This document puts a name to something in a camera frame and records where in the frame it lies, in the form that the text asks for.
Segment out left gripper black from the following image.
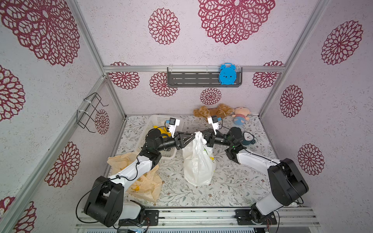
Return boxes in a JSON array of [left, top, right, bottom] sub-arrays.
[[156, 131, 194, 152]]

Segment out orange-yellow banana bunch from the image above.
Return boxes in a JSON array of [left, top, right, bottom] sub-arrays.
[[153, 126, 171, 137]]

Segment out white plastic bag lemon print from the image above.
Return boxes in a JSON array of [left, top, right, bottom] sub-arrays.
[[182, 132, 216, 186]]

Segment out beige plastic bag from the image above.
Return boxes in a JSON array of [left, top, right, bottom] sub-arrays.
[[107, 152, 163, 203]]

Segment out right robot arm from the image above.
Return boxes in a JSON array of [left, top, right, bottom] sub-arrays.
[[202, 127, 309, 223]]

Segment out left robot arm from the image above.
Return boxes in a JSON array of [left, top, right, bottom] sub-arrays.
[[84, 129, 195, 227]]

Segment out white perforated plastic basket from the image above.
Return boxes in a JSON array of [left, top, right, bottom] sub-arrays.
[[134, 115, 184, 160]]

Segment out brown teddy bear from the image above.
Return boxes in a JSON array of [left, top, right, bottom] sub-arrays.
[[193, 103, 234, 121]]

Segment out dark green alarm clock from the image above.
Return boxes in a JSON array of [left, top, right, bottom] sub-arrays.
[[242, 132, 257, 146]]

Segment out pink doll blue outfit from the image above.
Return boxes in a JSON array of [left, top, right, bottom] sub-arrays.
[[232, 107, 251, 126]]

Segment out blue alarm clock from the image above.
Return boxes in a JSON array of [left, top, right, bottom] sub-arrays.
[[219, 63, 237, 85]]

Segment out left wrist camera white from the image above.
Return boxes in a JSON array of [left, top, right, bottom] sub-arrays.
[[166, 117, 180, 137]]

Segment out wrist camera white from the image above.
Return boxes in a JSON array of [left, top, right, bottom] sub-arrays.
[[207, 116, 221, 135], [166, 117, 180, 137]]

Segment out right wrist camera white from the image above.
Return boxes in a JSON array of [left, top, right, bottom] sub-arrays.
[[207, 116, 221, 135]]

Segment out grey wall shelf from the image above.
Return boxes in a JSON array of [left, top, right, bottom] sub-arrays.
[[167, 68, 242, 88]]

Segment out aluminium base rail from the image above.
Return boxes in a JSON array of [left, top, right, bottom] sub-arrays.
[[75, 206, 321, 229]]

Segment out black wire wall rack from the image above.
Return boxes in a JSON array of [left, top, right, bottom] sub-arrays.
[[76, 92, 108, 134]]

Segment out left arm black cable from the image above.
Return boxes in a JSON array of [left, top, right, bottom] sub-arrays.
[[75, 154, 140, 224]]

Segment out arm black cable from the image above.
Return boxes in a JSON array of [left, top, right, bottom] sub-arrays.
[[244, 148, 305, 204], [75, 154, 140, 224]]

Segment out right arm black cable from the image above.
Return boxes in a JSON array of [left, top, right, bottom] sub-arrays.
[[244, 148, 305, 204]]

